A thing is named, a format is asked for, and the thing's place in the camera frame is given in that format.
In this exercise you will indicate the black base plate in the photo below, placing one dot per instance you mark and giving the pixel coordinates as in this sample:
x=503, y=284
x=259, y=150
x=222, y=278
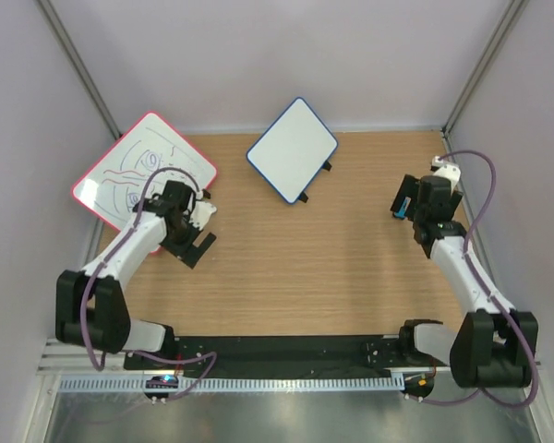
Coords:
x=385, y=351

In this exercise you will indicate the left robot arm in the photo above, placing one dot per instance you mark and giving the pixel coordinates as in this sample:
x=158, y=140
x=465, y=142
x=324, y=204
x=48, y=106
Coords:
x=91, y=309

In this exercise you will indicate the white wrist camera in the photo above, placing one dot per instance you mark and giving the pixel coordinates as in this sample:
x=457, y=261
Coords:
x=445, y=169
x=201, y=214

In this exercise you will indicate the left corner aluminium post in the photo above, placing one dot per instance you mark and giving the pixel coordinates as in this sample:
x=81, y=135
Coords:
x=58, y=29

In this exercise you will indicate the blue framed whiteboard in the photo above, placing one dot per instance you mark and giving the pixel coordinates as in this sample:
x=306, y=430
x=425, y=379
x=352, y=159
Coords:
x=289, y=154

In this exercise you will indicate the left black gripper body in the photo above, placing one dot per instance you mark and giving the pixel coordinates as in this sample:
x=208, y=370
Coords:
x=179, y=242

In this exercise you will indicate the corner aluminium post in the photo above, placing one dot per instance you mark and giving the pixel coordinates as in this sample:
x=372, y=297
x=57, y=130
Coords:
x=58, y=29
x=498, y=37

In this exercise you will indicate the right corner aluminium post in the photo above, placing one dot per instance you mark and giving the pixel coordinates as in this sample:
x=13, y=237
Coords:
x=498, y=37

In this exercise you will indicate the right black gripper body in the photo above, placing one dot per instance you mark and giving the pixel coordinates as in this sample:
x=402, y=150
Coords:
x=418, y=209

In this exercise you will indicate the blue board wire stand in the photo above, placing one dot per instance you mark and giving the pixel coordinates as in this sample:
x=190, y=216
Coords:
x=303, y=197

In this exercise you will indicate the slotted cable duct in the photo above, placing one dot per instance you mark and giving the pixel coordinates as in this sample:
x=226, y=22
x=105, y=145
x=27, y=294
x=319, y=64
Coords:
x=168, y=384

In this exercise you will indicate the aluminium rail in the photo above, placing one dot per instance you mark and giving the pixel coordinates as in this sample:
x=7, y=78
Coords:
x=275, y=370

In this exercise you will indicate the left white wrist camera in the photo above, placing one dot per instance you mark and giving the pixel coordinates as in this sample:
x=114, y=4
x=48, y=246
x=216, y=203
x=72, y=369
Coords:
x=201, y=214

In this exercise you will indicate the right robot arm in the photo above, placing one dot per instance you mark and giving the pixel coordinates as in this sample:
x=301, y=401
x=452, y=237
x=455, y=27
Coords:
x=480, y=314

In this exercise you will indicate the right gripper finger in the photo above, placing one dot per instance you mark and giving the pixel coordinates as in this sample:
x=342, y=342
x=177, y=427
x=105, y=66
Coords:
x=453, y=204
x=408, y=188

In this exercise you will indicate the pink framed whiteboard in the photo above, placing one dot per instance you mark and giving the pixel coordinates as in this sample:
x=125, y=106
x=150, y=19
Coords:
x=148, y=155

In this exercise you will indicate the blue whiteboard eraser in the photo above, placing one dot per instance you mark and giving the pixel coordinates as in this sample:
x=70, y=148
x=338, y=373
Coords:
x=401, y=212

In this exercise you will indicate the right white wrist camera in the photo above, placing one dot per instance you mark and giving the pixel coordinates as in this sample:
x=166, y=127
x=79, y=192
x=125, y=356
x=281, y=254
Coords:
x=445, y=169

